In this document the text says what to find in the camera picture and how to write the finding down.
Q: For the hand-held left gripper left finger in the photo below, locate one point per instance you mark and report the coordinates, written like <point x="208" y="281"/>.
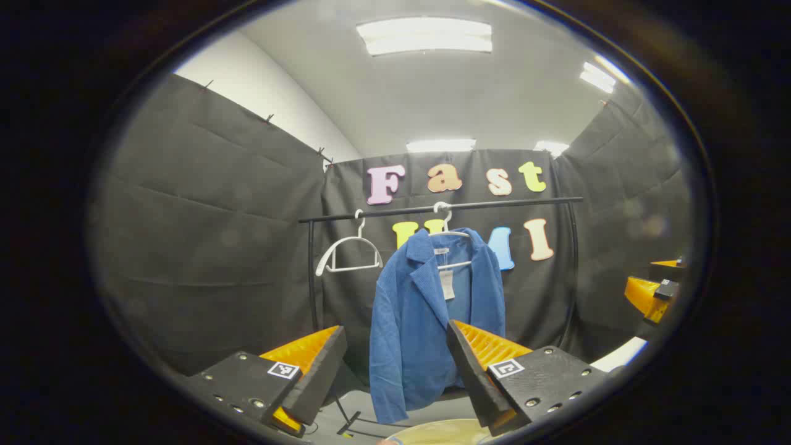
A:
<point x="318" y="371"/>

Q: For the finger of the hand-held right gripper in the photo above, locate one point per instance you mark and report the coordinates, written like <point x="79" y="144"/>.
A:
<point x="642" y="296"/>
<point x="670" y="270"/>

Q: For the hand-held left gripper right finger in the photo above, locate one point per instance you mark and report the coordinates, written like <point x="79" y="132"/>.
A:
<point x="476" y="377"/>

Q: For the cream laundry hamper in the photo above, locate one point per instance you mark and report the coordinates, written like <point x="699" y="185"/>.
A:
<point x="439" y="432"/>

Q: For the white jacket clothes hanger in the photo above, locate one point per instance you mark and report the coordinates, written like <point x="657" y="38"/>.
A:
<point x="446" y="219"/>

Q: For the white empty clothes hanger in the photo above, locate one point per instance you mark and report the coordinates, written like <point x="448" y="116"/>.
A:
<point x="334" y="248"/>

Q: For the black clothes rack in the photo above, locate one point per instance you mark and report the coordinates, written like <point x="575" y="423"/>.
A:
<point x="383" y="213"/>

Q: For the white paper garment tag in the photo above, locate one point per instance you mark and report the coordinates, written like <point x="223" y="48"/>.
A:
<point x="447" y="284"/>

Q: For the black backdrop cloth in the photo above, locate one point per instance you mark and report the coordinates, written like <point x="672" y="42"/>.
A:
<point x="216" y="247"/>

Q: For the large ceiling light panel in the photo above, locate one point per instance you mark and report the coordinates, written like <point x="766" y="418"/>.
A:
<point x="425" y="35"/>

